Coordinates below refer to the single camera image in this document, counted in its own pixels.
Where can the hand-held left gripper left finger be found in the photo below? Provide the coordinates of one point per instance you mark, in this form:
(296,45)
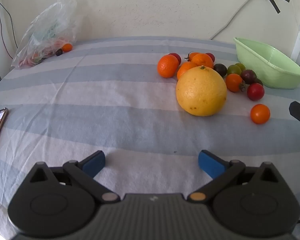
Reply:
(95,163)

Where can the clear plastic bag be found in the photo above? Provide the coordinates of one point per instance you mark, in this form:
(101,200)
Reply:
(45,30)

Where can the light green plastic basket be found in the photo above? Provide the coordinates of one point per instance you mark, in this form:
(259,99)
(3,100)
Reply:
(277,77)

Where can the striped blue white tablecloth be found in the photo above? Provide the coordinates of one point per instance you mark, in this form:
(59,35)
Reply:
(90,105)

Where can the large yellow grapefruit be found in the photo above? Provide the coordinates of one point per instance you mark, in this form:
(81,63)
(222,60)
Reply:
(201,91)

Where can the orange cherry tomato with stem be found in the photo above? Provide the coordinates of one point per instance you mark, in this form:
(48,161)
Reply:
(192,55)

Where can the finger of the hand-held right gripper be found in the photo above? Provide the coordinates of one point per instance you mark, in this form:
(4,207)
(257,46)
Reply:
(298,110)

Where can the dark green cherry tomato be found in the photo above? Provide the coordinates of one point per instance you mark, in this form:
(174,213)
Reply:
(259,82)

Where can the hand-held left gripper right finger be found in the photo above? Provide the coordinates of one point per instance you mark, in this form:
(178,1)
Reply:
(210,165)

